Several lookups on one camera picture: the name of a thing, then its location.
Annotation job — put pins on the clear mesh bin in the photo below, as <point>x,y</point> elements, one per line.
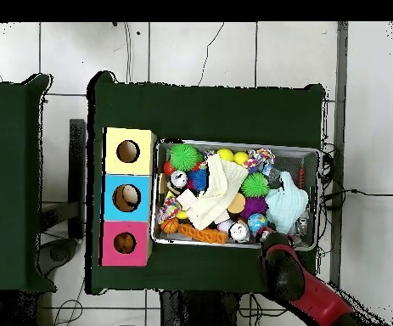
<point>294,156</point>

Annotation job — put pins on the colourful patterned cloth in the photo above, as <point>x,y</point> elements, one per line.
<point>260,158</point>

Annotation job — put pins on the orange plastic block tray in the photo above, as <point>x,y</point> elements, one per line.
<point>203,233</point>

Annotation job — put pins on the purple bumpy ball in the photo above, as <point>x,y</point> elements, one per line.
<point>253,207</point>

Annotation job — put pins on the yellow ball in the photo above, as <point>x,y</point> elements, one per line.
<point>225,154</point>

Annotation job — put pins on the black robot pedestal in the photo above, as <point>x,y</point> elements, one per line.
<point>199,312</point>

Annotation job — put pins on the green spiky toy with eyes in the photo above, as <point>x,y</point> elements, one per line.
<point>254,185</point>

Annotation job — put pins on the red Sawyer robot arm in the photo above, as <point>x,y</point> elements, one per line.
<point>284,271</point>

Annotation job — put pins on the tan plush toy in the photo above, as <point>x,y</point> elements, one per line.
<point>124,242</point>

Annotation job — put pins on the light blue cloth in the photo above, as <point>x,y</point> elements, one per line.
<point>286,203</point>

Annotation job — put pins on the wooden box with three holes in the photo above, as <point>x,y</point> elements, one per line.
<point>140,203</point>

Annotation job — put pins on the cream knitted cloth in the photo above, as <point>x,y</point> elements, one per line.
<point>216,193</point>

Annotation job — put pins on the silver drink can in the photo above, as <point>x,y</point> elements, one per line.
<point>178,179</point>

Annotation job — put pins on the dark green table cloth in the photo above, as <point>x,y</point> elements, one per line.
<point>199,112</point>
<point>16,203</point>

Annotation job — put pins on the small globe ball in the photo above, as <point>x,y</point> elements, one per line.
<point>257,222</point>

